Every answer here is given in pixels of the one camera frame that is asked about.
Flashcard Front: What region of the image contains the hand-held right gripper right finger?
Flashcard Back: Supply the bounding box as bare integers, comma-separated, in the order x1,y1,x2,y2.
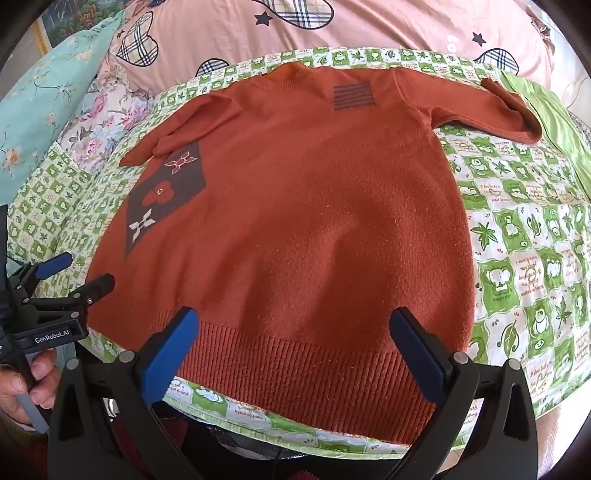
388,307,541,480

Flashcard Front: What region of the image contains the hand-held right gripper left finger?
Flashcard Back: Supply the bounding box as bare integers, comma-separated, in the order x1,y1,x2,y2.
46,306,206,480

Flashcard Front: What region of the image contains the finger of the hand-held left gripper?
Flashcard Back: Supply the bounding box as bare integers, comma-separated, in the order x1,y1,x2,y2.
21,273,116,324
10,252,73,296

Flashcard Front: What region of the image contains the orange knit sweater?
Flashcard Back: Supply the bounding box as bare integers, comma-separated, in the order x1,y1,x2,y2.
85,62,542,446

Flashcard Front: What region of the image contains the person's left hand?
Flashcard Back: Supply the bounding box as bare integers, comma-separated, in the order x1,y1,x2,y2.
0,348,58,430

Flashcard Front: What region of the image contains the green checked quilt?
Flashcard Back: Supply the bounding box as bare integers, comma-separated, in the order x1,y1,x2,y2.
8,46,591,450

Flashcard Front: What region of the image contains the floral bed sheet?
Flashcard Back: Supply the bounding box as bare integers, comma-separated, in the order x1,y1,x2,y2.
60,76,155,174

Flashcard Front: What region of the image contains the teal floral pillow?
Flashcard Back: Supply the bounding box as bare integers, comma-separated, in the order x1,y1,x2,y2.
0,9,127,188

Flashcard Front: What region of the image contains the gold framed painting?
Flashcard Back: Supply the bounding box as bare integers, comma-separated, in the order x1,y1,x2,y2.
34,0,121,51

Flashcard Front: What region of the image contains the light green cloth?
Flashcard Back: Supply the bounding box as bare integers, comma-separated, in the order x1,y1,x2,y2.
499,69,591,185

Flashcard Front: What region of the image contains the pale pink bed sheet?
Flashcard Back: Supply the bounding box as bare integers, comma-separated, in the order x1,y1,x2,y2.
531,18,591,125

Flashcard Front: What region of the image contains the pink duvet with plaid hearts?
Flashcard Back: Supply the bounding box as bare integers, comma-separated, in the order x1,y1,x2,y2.
99,0,555,100

